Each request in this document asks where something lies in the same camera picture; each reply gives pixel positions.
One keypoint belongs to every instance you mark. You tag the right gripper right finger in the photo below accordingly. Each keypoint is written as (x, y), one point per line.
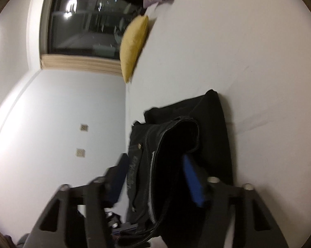
(220, 206)

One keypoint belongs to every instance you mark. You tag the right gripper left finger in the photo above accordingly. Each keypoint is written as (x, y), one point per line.
(76, 216)

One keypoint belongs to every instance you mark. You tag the black denim pants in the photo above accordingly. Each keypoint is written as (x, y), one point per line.
(172, 154)

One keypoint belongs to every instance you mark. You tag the white bed sheet mattress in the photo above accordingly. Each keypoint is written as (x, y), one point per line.
(257, 55)

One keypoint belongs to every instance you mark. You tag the yellow cushion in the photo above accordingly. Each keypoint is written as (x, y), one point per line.
(132, 43)

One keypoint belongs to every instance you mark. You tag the dark glass window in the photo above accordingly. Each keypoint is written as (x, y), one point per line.
(92, 28)

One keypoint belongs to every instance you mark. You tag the wall switch plate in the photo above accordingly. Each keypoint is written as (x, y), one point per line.
(84, 127)

